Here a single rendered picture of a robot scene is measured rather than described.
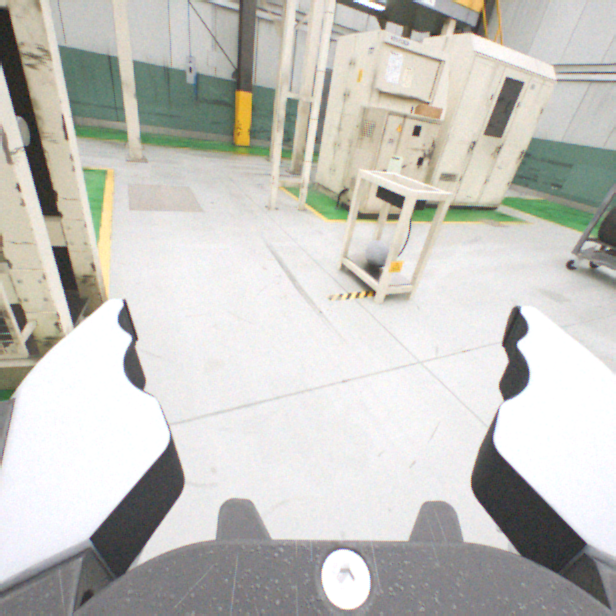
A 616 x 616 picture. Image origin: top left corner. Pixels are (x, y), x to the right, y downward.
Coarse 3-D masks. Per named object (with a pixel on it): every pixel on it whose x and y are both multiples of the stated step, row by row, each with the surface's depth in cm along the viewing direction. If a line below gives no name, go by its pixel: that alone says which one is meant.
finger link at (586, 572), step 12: (576, 564) 5; (588, 564) 5; (600, 564) 4; (564, 576) 5; (576, 576) 5; (588, 576) 5; (600, 576) 4; (612, 576) 4; (588, 588) 5; (600, 588) 4; (612, 588) 4; (600, 600) 4; (612, 600) 4
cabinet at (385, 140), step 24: (360, 120) 400; (384, 120) 364; (408, 120) 376; (432, 120) 390; (360, 144) 405; (384, 144) 379; (408, 144) 393; (432, 144) 407; (360, 168) 411; (384, 168) 397; (408, 168) 412; (360, 216) 424
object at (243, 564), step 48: (240, 528) 5; (432, 528) 5; (144, 576) 4; (192, 576) 4; (240, 576) 4; (288, 576) 4; (336, 576) 4; (384, 576) 4; (432, 576) 4; (480, 576) 4; (528, 576) 4
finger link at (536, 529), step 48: (528, 336) 9; (528, 384) 7; (576, 384) 7; (528, 432) 6; (576, 432) 6; (480, 480) 6; (528, 480) 5; (576, 480) 6; (528, 528) 6; (576, 528) 5
